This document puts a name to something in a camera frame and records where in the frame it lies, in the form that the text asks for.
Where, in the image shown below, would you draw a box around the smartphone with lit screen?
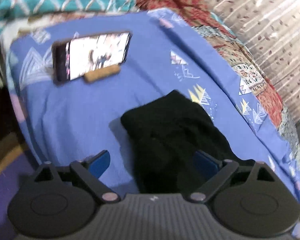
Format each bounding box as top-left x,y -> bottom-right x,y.
52,31 -> 132,83

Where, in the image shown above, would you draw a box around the red floral patchwork blanket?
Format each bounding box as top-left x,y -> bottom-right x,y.
135,0 -> 300,181

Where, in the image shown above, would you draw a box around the blue printed bed sheet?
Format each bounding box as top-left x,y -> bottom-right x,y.
6,9 -> 300,201

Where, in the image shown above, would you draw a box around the black pants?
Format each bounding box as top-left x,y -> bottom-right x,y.
121,90 -> 255,194

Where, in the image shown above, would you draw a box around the beige floral curtain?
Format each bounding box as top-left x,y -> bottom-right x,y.
204,0 -> 300,121

